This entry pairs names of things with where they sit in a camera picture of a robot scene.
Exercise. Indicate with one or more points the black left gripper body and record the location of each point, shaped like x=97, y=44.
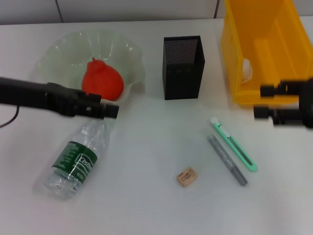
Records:
x=36, y=95

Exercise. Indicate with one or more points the mint green utility knife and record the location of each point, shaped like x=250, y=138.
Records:
x=234, y=144

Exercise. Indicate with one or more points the red-orange fruit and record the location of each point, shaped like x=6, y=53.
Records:
x=102, y=80

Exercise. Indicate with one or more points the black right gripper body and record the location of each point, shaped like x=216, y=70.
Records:
x=307, y=105

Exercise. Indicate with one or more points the yellow plastic storage bin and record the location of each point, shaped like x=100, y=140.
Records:
x=269, y=49

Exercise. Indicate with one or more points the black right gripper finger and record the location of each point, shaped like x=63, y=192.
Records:
x=276, y=89
x=276, y=115

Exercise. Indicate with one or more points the clear water bottle green label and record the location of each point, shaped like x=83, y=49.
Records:
x=78, y=156

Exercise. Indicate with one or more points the grey marker pen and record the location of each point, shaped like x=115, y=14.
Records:
x=225, y=159

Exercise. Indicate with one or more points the translucent wavy fruit plate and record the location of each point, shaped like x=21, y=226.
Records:
x=66, y=54

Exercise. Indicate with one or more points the beige eraser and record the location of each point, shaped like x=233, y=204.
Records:
x=187, y=177

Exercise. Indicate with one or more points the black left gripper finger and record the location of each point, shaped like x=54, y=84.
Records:
x=107, y=111
x=90, y=98

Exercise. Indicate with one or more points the black mesh pen holder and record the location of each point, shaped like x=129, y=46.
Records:
x=183, y=83

